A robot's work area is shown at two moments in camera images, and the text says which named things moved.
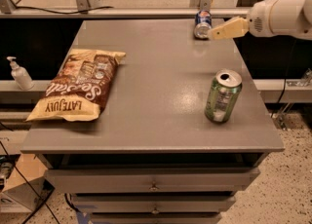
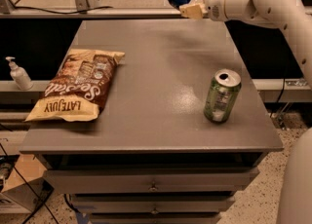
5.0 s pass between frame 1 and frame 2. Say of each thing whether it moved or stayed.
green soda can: stayed
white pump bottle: stayed
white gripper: moved
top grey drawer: stayed
